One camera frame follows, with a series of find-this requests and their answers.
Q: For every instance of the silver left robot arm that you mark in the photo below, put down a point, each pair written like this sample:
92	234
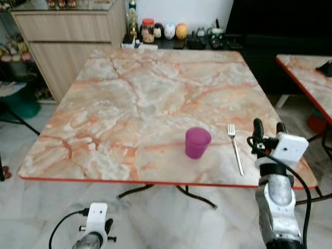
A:
89	243

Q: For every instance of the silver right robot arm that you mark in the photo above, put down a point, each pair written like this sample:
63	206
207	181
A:
280	202

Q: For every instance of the silver metal fork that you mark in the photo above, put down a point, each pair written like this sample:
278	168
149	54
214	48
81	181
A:
236	150

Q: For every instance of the red plastic stool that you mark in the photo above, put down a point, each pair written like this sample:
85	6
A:
316	124

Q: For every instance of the purple plastic cup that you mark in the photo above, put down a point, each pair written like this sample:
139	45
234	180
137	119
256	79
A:
198	144

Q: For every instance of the green and white mug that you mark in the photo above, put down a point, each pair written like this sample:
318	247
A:
217	39

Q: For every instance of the black television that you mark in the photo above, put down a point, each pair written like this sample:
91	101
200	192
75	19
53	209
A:
280	15

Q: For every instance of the yellow egg-shaped figure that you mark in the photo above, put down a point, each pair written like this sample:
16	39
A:
181	31

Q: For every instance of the white egg-shaped figure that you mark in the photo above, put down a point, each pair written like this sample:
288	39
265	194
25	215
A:
169	31

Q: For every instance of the black egg-shaped figure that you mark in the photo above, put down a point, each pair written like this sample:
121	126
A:
159	31

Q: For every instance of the glass jar with red lid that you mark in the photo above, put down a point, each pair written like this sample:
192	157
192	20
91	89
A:
148	32

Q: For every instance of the green plastic tub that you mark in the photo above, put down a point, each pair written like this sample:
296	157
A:
23	104

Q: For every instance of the small white box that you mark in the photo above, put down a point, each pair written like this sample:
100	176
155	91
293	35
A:
128	45

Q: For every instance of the golden trophy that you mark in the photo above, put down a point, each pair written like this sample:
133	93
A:
132	21

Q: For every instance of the light wooden cabinet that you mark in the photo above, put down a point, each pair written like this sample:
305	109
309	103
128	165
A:
72	46

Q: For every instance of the shelf with small figurines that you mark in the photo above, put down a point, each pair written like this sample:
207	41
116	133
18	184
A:
13	49

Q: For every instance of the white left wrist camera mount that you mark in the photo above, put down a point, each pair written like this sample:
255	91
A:
97	218

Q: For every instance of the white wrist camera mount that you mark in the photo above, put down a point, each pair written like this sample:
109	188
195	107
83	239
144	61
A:
97	218
290	149

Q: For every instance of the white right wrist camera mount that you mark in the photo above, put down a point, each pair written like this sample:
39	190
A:
290	149

